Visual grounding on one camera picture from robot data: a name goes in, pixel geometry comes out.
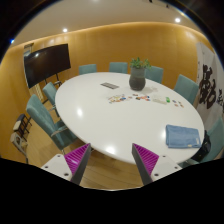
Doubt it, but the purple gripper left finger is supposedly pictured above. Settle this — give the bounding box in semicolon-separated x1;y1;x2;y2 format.
64;143;91;185

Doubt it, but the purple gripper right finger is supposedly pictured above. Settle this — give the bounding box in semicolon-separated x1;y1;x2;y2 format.
132;143;159;185

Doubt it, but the blue folded towel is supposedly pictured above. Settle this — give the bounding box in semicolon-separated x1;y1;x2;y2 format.
166;125;201;149

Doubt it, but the teal chair front left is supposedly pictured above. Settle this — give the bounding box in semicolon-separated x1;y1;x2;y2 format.
26;95;77;150

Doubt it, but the teal chair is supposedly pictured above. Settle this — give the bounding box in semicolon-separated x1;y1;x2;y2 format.
174;75;199;104
181;116;224;168
109;62;128;74
145;66;163;83
26;95;77;150
79;64;97;75
43;82;57;110

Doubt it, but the white oval table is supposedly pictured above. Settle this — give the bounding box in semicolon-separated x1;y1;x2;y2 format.
55;72;204;163

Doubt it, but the clear plastic box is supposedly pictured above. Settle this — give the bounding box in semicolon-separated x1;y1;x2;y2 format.
152;96;167;104

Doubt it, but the black bag on chair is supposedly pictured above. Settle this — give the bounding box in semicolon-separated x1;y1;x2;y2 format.
193;131;211;162

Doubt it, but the small stool with box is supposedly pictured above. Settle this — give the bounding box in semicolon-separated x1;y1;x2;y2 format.
13;114;31;139

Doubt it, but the small cards right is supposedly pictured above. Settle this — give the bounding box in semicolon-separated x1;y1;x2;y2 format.
172;100;184;108

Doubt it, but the scattered colourful cards left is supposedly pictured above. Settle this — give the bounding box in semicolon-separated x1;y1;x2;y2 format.
108;94;127;104

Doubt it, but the teal chair left rear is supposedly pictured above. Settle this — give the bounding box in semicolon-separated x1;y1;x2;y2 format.
43;82;57;110

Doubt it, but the teal chair near right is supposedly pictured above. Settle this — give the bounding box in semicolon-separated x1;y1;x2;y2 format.
181;116;224;168

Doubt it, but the grey plant pot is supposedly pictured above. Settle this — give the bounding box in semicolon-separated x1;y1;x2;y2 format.
129;68;146;91

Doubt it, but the teal chair back right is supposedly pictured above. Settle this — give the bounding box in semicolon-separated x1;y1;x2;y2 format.
145;66;163;83

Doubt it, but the white calligraphy banner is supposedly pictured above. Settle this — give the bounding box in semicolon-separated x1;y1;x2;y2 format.
196;42;224;130

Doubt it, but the teal chair back left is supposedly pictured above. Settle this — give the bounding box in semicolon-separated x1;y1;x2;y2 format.
79;64;97;75

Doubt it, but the green plant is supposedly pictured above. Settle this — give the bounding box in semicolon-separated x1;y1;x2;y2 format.
130;57;151;69

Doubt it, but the teal chair back middle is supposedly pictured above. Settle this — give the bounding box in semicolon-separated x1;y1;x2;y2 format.
109;62;128;74

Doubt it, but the black wall television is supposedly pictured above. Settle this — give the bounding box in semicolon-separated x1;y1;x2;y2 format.
24;44;71;88

